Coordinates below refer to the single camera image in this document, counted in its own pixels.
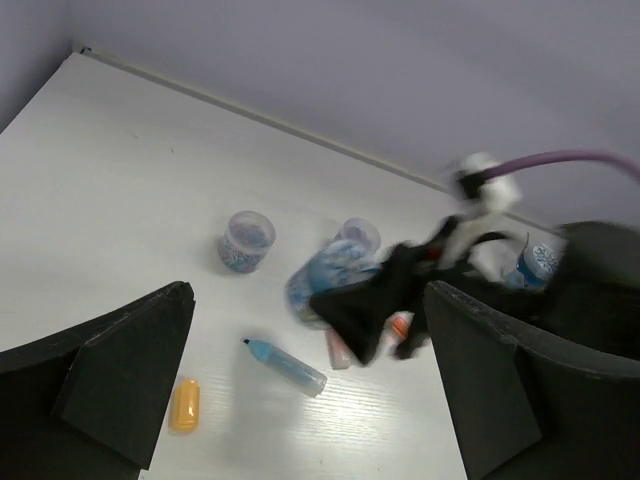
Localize clear jar blue clips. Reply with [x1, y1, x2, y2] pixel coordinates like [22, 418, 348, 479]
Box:
[217, 210, 276, 274]

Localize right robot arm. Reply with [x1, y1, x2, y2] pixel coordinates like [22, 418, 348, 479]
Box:
[309, 216, 639, 365]

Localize blue lid jar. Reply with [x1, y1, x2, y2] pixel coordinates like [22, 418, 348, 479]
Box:
[501, 235, 562, 290]
[285, 240, 380, 330]

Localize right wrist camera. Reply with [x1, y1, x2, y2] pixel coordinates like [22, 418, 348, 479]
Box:
[451, 152, 522, 220]

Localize blue pencil-shaped highlighter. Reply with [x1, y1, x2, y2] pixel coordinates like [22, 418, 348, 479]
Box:
[243, 338, 327, 398]

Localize orange eraser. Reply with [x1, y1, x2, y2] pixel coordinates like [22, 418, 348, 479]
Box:
[388, 311, 413, 341]

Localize orange-yellow eraser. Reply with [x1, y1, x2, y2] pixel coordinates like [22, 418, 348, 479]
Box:
[169, 379, 200, 434]

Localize pink pencil-shaped highlighter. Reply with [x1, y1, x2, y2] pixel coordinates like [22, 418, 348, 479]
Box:
[325, 329, 351, 370]

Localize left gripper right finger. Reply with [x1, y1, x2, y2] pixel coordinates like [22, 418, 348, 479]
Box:
[424, 282, 639, 479]

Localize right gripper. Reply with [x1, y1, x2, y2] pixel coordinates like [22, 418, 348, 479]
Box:
[309, 216, 543, 365]

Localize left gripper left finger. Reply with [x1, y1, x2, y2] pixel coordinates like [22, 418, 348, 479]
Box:
[1, 282, 195, 479]

